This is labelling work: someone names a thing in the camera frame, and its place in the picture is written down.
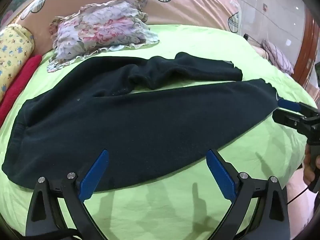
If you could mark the red cloth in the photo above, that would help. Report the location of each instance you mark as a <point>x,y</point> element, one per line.
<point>20,85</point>

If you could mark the pink checkered cloth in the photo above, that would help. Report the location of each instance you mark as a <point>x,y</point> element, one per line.
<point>277,55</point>

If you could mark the black pants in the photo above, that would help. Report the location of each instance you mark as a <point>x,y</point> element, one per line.
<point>125,130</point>

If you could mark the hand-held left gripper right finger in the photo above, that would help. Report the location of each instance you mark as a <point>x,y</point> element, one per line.
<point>221,177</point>

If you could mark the green bed sheet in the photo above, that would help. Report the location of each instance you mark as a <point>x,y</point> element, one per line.
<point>175,212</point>

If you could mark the small black plug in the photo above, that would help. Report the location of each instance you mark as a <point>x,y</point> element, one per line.
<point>246,37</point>

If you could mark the brown wooden frame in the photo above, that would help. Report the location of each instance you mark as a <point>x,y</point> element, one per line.
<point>307,50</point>

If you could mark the pink quilt with plaid hearts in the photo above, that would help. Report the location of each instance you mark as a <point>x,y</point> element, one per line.
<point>187,7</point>

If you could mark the yellow printed pillow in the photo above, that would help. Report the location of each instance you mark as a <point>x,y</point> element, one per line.
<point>12,50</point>

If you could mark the person's right hand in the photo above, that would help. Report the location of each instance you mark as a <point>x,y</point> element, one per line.
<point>307,170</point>

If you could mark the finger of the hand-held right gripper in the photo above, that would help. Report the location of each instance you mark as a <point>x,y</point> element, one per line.
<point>287,104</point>
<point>285,117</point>

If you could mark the floral ruffled pillow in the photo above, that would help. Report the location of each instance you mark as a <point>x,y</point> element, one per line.
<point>100,27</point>

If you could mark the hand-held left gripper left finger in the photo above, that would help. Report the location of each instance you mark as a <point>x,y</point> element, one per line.
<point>95,175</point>

